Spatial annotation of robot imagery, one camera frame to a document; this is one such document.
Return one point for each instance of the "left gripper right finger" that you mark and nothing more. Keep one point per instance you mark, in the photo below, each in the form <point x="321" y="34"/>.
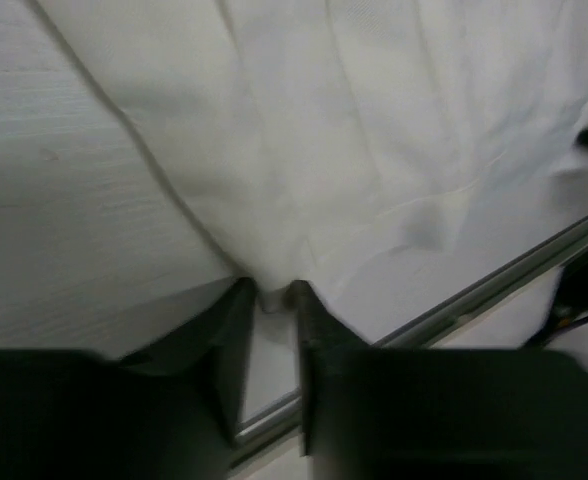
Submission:
<point x="331" y="360"/>

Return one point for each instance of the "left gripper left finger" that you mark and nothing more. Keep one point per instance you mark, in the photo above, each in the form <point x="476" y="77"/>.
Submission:
<point x="212" y="350"/>

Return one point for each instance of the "white pleated skirt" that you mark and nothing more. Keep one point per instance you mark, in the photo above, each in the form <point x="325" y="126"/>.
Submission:
<point x="413" y="145"/>

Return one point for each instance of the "aluminium table front rail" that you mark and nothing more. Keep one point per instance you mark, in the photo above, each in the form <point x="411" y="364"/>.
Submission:
<point x="280" y="418"/>

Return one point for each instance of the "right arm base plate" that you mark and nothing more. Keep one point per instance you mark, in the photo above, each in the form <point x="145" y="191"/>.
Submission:
<point x="569" y="309"/>

